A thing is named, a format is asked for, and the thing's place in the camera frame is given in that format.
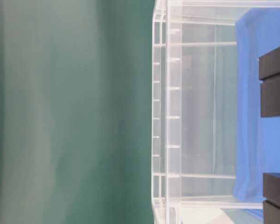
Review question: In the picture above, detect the green table cloth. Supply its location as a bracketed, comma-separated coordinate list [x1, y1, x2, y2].
[0, 0, 154, 224]

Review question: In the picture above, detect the clear plastic storage case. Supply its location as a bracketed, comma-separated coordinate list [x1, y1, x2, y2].
[151, 0, 280, 224]

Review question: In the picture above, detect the blue liner sheet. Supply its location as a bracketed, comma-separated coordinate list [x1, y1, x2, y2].
[233, 8, 280, 203]

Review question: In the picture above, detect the black camera box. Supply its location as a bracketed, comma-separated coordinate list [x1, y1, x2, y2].
[263, 173, 280, 224]
[259, 47, 280, 118]

